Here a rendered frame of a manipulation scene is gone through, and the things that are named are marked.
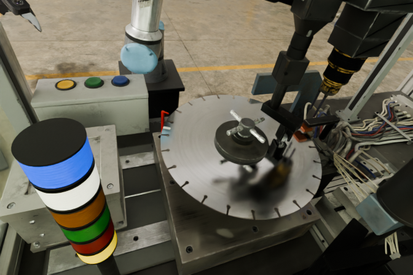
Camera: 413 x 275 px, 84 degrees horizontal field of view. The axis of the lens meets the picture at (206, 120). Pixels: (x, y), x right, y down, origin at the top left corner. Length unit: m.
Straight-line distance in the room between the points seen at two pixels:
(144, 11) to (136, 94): 0.24
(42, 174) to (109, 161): 0.32
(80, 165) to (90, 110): 0.51
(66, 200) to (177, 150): 0.27
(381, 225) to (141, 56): 0.70
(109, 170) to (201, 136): 0.19
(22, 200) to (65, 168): 0.32
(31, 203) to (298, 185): 0.45
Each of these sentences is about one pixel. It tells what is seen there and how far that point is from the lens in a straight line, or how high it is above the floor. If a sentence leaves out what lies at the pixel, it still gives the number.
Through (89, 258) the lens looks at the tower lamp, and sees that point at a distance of 0.33.
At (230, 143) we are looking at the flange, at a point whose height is 0.96.
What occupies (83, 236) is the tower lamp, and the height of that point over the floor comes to 1.05.
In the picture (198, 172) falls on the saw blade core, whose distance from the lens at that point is 0.42.
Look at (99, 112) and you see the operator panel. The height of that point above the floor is 0.85.
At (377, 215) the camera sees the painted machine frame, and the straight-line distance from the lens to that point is 0.39.
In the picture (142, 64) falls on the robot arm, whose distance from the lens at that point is 0.80.
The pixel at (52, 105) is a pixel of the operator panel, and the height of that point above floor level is 0.88.
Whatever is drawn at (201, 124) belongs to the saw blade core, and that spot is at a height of 0.95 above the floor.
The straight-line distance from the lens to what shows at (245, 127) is 0.44.
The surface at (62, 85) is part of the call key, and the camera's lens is 0.73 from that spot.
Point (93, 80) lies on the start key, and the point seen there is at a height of 0.91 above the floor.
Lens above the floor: 1.29
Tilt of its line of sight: 41 degrees down
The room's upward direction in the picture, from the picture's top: 10 degrees clockwise
